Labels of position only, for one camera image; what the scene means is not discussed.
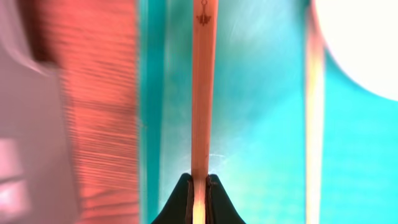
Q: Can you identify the teal serving tray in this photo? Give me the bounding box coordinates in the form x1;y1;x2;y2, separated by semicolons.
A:
139;0;397;223

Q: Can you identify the large white plate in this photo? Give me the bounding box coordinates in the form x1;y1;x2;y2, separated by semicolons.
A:
311;0;397;100

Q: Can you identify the wooden chopstick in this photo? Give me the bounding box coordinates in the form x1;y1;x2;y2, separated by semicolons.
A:
191;0;218;224
305;5;325;224

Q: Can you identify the grey dish rack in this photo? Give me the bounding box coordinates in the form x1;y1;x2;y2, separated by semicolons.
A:
1;1;80;224

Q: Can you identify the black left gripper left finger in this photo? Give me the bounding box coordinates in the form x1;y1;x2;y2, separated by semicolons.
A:
152;173;194;224

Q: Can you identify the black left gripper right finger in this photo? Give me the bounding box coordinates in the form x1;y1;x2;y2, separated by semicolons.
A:
205;174;246;224

